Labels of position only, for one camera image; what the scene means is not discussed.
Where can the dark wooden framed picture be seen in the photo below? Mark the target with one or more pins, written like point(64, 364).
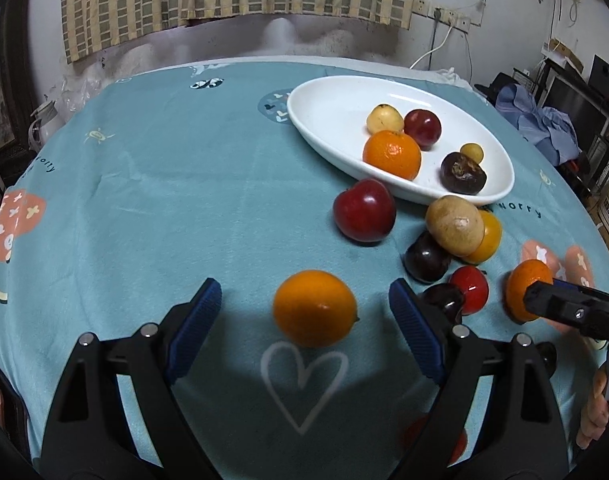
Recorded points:
point(9, 85)

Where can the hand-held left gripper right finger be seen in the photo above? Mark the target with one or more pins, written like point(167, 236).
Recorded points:
point(414, 330)

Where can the yellow loquat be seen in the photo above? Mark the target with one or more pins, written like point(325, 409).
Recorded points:
point(384, 117)

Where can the large red apple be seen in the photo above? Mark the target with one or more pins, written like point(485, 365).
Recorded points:
point(365, 210)

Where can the tan passion fruit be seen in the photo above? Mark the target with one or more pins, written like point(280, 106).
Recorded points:
point(454, 225)

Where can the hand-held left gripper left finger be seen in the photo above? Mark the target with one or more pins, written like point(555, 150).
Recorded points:
point(197, 327)

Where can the white cloth bundle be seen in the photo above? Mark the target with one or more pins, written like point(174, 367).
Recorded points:
point(444, 74)

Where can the white kettle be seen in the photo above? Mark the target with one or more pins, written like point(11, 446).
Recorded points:
point(47, 125)

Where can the dark purple plum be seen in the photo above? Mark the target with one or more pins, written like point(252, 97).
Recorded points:
point(424, 260)

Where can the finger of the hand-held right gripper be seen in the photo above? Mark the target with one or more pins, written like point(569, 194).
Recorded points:
point(559, 305)

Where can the white oval plate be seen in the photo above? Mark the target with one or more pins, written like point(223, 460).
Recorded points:
point(334, 115)

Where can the small yellow fruit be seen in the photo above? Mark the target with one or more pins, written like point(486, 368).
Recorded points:
point(471, 151)

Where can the teal printed tablecloth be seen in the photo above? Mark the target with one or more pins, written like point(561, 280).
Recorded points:
point(184, 210)

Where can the red plum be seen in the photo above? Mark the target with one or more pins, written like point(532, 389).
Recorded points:
point(423, 128)

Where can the white wall socket row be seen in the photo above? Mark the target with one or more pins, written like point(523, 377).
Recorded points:
point(439, 12)

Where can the black monitor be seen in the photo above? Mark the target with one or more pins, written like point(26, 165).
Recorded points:
point(579, 105)

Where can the yellow-orange tomato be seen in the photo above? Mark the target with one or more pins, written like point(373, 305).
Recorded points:
point(491, 240)

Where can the blue clothes pile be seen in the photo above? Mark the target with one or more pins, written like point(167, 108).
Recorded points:
point(534, 125)

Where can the red cherry tomato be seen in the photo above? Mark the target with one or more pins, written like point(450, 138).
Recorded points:
point(472, 287)

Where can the person's right hand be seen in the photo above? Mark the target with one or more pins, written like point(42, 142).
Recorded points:
point(591, 415)

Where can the clear plastic bag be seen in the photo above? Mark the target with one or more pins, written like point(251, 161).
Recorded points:
point(74, 92)

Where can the dark brown mangosteen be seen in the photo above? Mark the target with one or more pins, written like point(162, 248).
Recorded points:
point(463, 174)

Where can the cardboard box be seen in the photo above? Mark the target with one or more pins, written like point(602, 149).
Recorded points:
point(564, 52)

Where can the black speaker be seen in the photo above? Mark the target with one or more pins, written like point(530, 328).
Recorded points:
point(604, 72)

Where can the large orange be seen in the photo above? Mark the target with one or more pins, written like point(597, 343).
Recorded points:
point(315, 307)

